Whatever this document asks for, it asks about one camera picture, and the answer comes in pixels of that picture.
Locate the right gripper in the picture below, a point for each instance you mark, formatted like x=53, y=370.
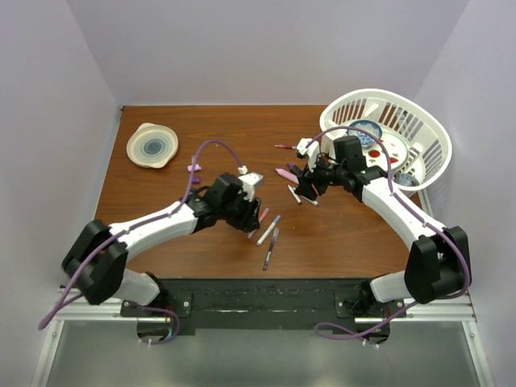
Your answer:
x=305, y=188

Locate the grey patterned cup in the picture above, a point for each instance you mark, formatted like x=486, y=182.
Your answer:
x=406, y=179

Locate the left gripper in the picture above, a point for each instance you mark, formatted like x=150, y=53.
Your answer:
x=249, y=220

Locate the white fruit pattern plate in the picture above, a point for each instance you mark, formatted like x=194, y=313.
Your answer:
x=397, y=152

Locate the cream swirl plate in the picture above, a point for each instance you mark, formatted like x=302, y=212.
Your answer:
x=152, y=146

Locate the blue white bowl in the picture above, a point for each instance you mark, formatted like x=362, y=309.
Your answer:
x=365, y=130

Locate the white laundry basket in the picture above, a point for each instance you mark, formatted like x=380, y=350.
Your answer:
x=417, y=145

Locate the lilac capped white marker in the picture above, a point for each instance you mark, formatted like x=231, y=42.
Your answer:
x=269, y=230

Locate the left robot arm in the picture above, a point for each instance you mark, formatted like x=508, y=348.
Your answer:
x=97, y=262

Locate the dark purple pen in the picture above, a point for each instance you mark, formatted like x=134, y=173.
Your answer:
x=270, y=248

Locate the pink clear pen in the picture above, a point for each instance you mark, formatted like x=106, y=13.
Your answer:
x=260, y=220

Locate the purple black highlighter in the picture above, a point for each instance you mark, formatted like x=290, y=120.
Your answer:
x=295, y=170

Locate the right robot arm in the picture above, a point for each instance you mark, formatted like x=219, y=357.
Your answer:
x=438, y=265

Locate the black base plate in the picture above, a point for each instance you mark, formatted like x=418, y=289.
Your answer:
x=276, y=303

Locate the aluminium rail frame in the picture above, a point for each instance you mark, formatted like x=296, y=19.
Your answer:
x=71, y=294

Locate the teal capped white marker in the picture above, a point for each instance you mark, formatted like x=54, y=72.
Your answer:
x=313, y=202

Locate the black capped white marker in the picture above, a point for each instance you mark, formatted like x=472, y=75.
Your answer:
x=295, y=196

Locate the red pen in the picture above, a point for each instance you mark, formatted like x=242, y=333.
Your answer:
x=281, y=146

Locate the pink highlighter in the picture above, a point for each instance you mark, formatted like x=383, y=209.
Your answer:
x=287, y=175

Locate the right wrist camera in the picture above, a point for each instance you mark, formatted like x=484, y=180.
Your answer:
x=308, y=149

